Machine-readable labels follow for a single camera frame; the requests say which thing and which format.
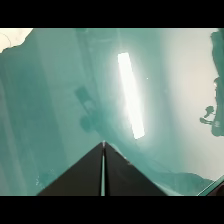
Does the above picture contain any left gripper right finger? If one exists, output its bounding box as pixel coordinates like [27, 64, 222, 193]
[104, 142, 167, 197]

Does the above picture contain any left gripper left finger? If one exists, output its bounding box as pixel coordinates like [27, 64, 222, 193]
[37, 142, 104, 197]

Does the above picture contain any white garment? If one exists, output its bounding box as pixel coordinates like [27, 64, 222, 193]
[0, 28, 35, 54]

